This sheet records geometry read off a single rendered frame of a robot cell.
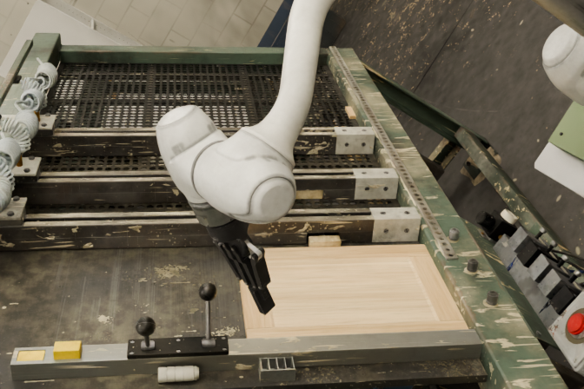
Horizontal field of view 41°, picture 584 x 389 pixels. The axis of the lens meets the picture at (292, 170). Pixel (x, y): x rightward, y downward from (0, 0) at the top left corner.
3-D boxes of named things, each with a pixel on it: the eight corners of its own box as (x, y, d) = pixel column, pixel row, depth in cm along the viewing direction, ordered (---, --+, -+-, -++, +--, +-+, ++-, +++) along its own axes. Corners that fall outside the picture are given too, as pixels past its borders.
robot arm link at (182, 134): (171, 195, 136) (208, 219, 126) (134, 121, 128) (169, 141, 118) (220, 162, 140) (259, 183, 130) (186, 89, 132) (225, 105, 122)
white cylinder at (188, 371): (158, 385, 152) (199, 384, 153) (157, 374, 150) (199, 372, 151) (158, 375, 154) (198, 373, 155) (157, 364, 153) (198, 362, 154)
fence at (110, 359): (479, 359, 164) (482, 343, 162) (11, 380, 151) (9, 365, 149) (471, 343, 169) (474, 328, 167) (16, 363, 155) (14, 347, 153)
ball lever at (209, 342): (218, 350, 154) (217, 282, 155) (199, 351, 154) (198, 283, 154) (217, 346, 158) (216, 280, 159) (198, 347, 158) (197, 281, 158)
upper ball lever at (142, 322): (157, 357, 155) (155, 332, 143) (138, 358, 154) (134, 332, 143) (157, 339, 157) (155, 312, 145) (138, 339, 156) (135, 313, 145)
